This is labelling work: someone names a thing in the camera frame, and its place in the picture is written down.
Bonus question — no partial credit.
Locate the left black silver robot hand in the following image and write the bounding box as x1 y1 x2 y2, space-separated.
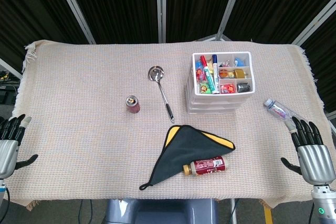
0 113 39 180

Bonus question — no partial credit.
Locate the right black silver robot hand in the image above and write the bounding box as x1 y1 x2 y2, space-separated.
280 115 336 186

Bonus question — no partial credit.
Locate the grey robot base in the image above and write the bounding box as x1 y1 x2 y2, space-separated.
104 199 218 224

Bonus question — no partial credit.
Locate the white drawer organizer box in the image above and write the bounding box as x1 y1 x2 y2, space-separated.
185 52 257 116

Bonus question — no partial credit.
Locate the clear plastic water bottle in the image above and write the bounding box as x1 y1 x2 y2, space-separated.
264 98 299 124

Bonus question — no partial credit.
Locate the yellow table leg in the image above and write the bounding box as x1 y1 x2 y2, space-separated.
263 205 272 224

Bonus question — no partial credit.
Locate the beige woven tablecloth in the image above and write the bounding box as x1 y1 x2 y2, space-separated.
5 39 332 210

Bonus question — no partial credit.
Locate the grey metal table leg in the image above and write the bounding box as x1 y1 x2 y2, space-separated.
229 199 237 224

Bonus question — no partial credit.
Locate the coffee bottle red label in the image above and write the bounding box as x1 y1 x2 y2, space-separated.
183 155 228 177

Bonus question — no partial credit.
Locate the red candy packet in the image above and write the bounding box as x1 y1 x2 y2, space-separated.
220 83 235 94

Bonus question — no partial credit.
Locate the brass padlock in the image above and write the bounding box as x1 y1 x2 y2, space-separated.
234 68 249 79

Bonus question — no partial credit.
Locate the grey yellow microfibre cloth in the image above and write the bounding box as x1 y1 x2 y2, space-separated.
139 124 236 191

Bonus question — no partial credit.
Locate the orange lock silver shackle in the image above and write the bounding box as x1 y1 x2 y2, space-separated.
217 69 236 79

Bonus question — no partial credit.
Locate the red soda can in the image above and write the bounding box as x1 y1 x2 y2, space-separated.
125 95 141 114

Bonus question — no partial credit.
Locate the green yellow snack packet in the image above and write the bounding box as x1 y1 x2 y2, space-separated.
198 82 212 94

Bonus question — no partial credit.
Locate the blue cap marker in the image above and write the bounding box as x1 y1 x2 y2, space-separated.
211 54 220 94

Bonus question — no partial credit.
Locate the red blue snack packet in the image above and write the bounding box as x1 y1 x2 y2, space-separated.
195 61 205 81

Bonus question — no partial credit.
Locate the red cap marker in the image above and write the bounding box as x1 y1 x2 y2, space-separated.
200 55 208 78

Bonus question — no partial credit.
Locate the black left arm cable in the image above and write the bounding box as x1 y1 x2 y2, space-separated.
3 185 11 209

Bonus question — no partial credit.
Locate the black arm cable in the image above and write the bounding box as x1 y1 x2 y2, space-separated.
3 185 11 209
307 201 315 224

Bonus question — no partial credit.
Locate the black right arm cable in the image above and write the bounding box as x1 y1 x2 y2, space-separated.
307 201 315 224

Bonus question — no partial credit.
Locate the white screen frame post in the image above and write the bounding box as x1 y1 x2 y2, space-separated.
0 58 23 79
290 0 336 47
155 0 167 44
215 0 248 42
51 0 97 45

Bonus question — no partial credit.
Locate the steel ladle black handle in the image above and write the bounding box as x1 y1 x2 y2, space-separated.
148 66 175 123

